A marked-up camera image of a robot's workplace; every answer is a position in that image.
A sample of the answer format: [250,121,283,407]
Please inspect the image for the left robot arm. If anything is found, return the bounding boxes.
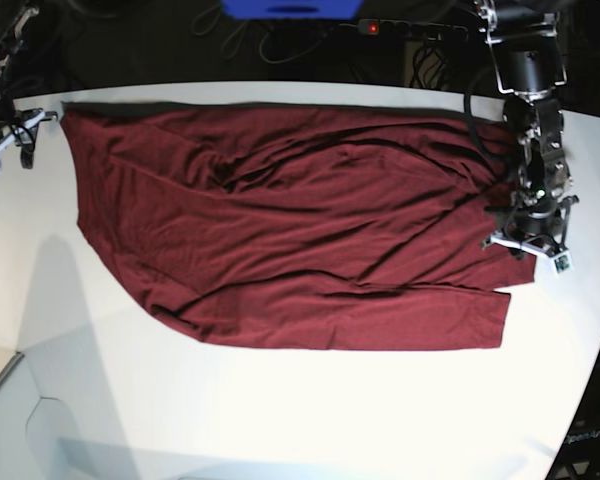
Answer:
[463,1,579,274]

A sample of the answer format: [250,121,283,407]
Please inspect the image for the dark red t-shirt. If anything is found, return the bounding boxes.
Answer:
[61,104,535,351]

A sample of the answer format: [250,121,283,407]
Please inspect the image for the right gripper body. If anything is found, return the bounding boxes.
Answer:
[0,108,59,170]

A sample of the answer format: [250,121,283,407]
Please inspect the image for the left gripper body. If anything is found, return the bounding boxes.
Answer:
[481,195,579,262]

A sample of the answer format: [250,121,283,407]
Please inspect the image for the black power strip red light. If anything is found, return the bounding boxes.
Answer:
[357,19,469,42]

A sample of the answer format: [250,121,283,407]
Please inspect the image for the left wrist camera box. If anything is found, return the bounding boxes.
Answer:
[550,250,573,275]

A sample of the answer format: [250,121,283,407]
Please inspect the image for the blue box at top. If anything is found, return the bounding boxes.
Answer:
[220,0,362,20]

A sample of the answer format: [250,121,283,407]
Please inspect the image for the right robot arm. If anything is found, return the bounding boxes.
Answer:
[0,1,58,171]

